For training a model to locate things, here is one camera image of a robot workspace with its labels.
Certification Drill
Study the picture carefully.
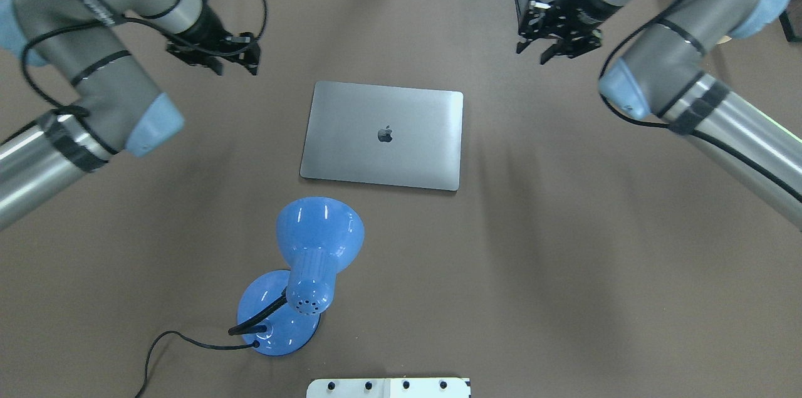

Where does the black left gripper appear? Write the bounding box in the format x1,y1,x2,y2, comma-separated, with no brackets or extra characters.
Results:
166,32,261,76

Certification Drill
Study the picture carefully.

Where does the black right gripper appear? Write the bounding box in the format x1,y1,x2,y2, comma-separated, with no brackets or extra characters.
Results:
516,5,602,66

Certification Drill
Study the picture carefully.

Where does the grey laptop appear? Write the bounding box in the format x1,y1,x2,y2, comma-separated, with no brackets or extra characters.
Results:
299,80,464,192

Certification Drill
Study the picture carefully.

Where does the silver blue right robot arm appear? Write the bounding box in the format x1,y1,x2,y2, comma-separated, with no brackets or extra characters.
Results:
515,0,800,227

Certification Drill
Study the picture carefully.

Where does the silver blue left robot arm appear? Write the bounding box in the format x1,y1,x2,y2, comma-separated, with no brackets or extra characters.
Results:
2,0,261,228

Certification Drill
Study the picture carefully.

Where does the blue desk lamp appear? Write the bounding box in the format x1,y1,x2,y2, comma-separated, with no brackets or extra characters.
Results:
228,196,365,356

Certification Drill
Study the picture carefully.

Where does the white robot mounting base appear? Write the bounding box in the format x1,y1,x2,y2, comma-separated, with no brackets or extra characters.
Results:
306,376,472,397

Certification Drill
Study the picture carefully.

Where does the black lamp power cable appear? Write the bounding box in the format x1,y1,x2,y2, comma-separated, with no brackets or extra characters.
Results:
133,330,261,398

